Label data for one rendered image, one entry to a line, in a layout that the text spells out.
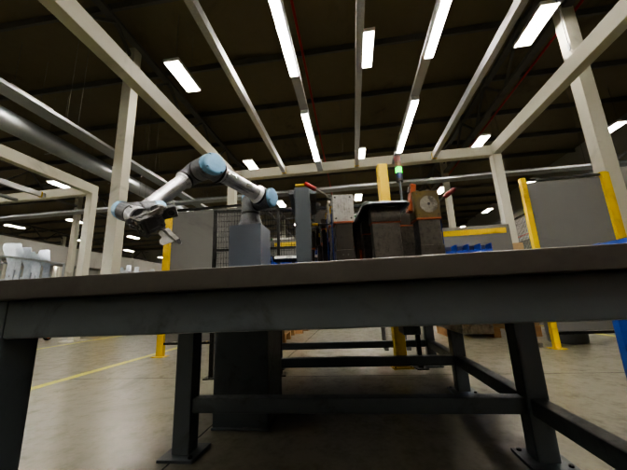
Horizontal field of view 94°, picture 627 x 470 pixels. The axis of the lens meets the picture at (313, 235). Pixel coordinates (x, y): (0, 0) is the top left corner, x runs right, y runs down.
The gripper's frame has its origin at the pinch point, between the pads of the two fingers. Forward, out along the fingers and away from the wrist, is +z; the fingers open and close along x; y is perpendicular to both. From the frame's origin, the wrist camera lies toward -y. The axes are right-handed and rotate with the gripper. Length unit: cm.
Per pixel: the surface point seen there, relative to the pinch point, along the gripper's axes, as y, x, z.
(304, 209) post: -48, -13, 21
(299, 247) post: -36, -25, 25
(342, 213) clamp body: -48, -11, 40
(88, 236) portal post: -126, -264, -663
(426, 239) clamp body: -60, -22, 72
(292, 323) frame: 18, 6, 66
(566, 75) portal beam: -488, -13, 128
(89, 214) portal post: -154, -225, -683
